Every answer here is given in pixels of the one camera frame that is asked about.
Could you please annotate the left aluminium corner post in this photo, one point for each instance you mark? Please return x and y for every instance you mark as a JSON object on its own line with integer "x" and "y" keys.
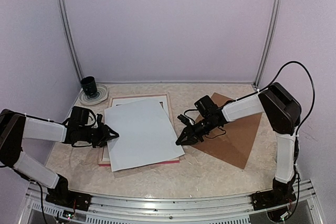
{"x": 69, "y": 39}

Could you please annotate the aluminium corner post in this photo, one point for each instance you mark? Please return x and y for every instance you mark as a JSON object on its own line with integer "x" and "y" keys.
{"x": 69, "y": 39}
{"x": 268, "y": 41}

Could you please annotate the white mat board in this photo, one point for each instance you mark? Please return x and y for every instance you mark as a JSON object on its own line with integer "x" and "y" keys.
{"x": 118, "y": 102}

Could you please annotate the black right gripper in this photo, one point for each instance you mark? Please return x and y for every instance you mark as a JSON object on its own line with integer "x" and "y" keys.
{"x": 189, "y": 131}

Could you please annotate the right aluminium corner post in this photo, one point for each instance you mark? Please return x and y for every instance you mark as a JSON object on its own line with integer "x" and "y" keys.
{"x": 268, "y": 41}

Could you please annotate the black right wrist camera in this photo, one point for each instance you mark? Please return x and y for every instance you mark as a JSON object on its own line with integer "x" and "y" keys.
{"x": 186, "y": 120}

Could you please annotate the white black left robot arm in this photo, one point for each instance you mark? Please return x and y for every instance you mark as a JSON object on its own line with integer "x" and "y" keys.
{"x": 15, "y": 129}

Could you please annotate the grey spiral ceramic plate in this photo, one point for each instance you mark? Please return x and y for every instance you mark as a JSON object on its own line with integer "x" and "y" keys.
{"x": 101, "y": 95}

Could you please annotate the landscape photo print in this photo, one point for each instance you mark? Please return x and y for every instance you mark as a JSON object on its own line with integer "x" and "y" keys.
{"x": 146, "y": 135}

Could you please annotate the dark green speckled cup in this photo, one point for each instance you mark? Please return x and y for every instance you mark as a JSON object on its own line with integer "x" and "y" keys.
{"x": 89, "y": 86}

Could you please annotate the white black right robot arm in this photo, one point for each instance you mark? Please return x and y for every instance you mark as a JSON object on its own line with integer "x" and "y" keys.
{"x": 283, "y": 113}

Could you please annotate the aluminium front rail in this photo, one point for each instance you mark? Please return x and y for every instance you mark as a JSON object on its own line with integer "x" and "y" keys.
{"x": 241, "y": 208}

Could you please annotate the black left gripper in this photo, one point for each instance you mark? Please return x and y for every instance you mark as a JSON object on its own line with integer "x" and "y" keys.
{"x": 103, "y": 136}

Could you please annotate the brown cardboard backing board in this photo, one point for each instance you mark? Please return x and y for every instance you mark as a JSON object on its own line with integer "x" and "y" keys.
{"x": 235, "y": 146}

